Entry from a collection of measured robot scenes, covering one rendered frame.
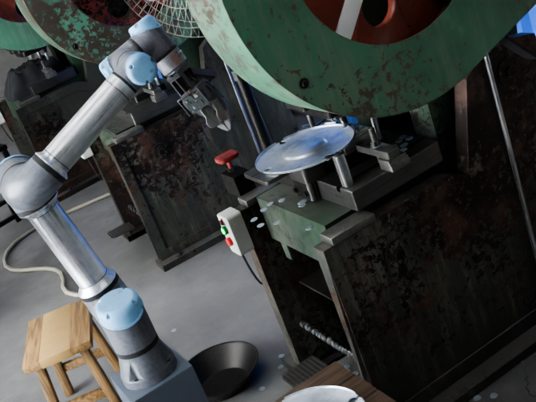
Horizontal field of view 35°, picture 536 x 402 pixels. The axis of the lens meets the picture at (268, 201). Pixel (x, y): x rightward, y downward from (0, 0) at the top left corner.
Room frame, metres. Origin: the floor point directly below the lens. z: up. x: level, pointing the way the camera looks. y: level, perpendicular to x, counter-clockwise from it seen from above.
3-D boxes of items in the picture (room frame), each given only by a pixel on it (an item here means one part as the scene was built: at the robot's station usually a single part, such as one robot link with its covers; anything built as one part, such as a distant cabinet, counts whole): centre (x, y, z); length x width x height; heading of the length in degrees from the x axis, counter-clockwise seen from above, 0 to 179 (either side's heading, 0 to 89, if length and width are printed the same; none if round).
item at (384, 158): (2.12, -0.33, 0.76); 0.17 x 0.06 x 0.10; 22
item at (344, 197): (2.28, -0.27, 0.68); 0.45 x 0.30 x 0.06; 22
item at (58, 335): (2.67, 0.84, 0.16); 0.34 x 0.24 x 0.34; 4
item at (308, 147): (2.23, -0.15, 0.78); 0.29 x 0.29 x 0.01
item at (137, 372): (1.97, 0.45, 0.50); 0.15 x 0.15 x 0.10
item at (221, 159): (2.50, 0.07, 0.72); 0.07 x 0.06 x 0.08; 112
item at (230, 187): (2.48, 0.06, 0.62); 0.10 x 0.06 x 0.20; 22
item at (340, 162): (2.06, -0.21, 0.75); 0.03 x 0.03 x 0.10; 22
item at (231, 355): (2.48, 0.36, 0.04); 0.30 x 0.30 x 0.07
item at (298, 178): (2.21, -0.10, 0.72); 0.25 x 0.14 x 0.14; 112
